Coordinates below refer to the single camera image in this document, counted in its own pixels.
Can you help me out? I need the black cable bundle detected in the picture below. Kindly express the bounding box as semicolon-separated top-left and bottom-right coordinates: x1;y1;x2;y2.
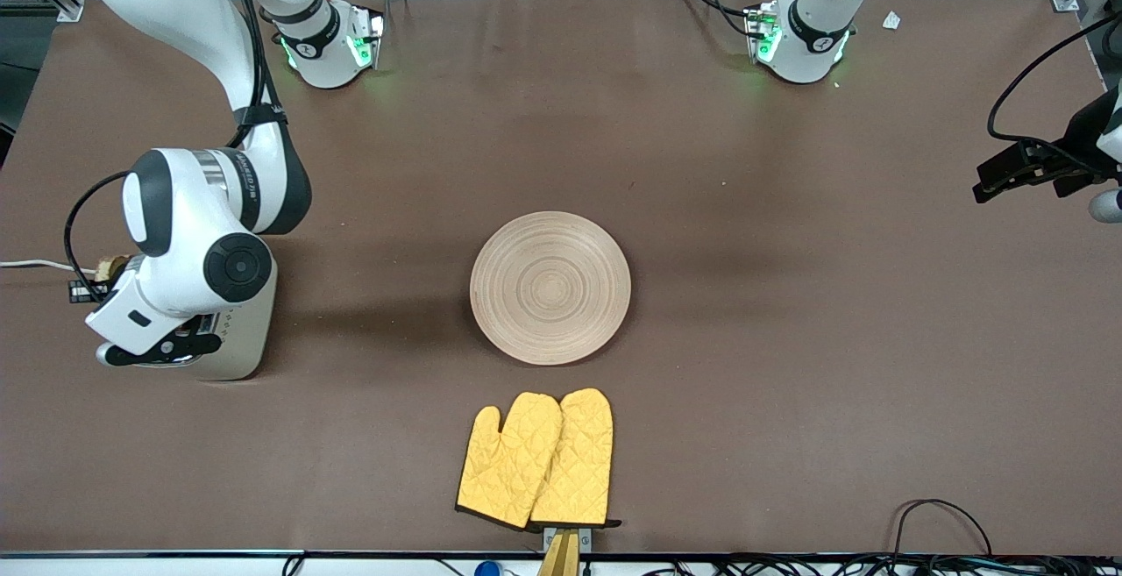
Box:
701;554;1122;576

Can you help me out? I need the chrome and beige toaster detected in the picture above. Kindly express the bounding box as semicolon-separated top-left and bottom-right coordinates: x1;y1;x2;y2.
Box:
117;238;279;382

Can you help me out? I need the yellow quilted oven mitt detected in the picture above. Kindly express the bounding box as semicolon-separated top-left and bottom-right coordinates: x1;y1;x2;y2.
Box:
456;392;564;530
529;388;621;529

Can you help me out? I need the grey metal bracket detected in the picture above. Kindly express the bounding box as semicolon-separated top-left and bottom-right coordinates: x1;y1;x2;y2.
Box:
543;525;593;551

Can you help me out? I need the round wooden plate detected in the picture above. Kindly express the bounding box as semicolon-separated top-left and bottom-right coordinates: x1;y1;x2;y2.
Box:
470;210;632;366

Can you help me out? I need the brown table cover sheet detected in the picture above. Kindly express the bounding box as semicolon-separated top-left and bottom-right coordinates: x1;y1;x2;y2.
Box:
0;0;1122;557

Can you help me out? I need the black looped cable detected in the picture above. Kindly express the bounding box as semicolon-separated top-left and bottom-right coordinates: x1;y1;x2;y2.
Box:
892;499;996;559

